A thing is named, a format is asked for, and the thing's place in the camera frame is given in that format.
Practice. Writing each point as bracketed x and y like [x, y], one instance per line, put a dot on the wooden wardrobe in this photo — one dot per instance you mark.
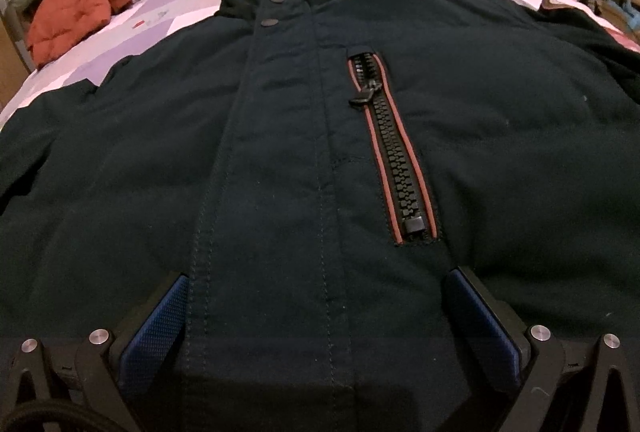
[16, 64]

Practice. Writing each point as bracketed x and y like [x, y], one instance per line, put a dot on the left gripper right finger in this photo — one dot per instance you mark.
[525, 378]

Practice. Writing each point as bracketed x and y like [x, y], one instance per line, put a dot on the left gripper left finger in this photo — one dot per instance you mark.
[84, 385]

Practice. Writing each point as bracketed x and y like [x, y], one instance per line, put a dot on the orange red down jacket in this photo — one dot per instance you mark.
[58, 25]

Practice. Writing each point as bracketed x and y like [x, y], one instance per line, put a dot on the dark navy padded jacket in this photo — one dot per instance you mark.
[318, 266]

